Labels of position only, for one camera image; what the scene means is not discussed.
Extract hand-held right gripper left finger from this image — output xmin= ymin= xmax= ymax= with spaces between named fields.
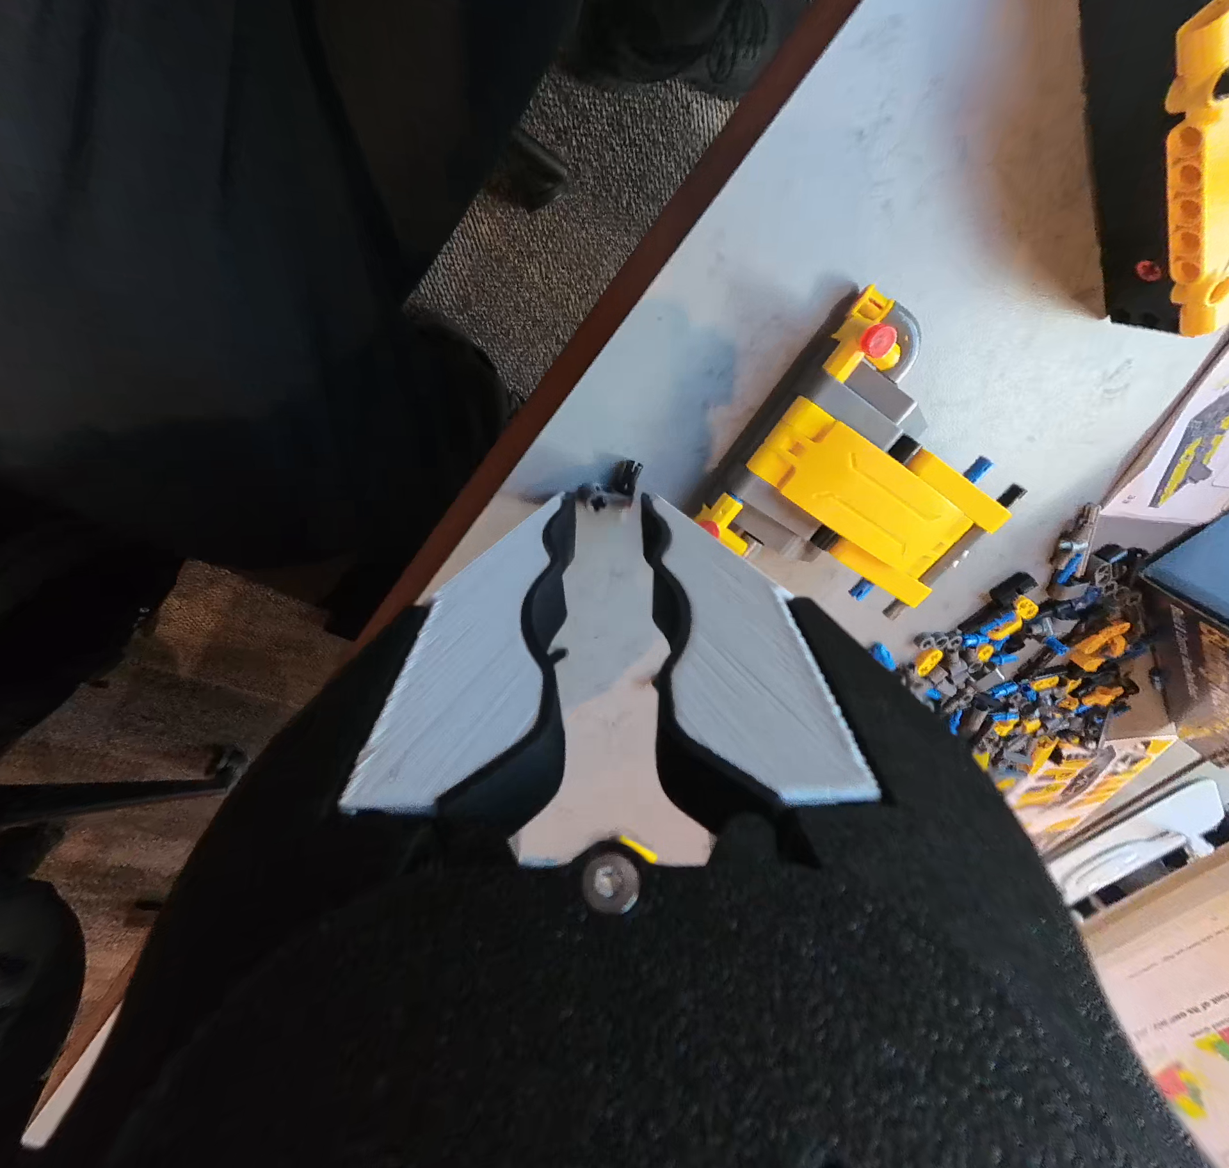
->
xmin=338 ymin=491 xmax=578 ymax=815

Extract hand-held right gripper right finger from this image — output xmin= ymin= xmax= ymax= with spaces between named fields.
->
xmin=638 ymin=491 xmax=884 ymax=809

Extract grey connector with black pins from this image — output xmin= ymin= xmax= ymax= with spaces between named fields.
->
xmin=577 ymin=459 xmax=644 ymax=514

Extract black yellow toy base assembly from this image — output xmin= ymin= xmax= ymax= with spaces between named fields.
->
xmin=1074 ymin=0 xmax=1229 ymax=338

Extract grey desk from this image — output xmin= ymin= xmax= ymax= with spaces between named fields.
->
xmin=20 ymin=0 xmax=1229 ymax=1150

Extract yellow grey toy hood assembly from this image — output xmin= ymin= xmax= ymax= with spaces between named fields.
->
xmin=693 ymin=285 xmax=1029 ymax=619

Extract pile of small loose bricks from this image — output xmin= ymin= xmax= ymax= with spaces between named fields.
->
xmin=869 ymin=500 xmax=1168 ymax=776

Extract black chair base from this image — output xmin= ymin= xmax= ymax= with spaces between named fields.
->
xmin=0 ymin=746 xmax=251 ymax=1083

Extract white rounded tray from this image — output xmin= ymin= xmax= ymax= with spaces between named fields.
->
xmin=1047 ymin=774 xmax=1229 ymax=910

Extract blue cardboard box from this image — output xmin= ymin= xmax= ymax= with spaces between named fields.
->
xmin=1143 ymin=515 xmax=1229 ymax=766

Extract open instruction booklet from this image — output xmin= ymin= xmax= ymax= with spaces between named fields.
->
xmin=1095 ymin=352 xmax=1229 ymax=526

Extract person's black shoe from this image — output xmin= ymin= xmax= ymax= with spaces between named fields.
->
xmin=500 ymin=126 xmax=570 ymax=211
xmin=567 ymin=0 xmax=803 ymax=99

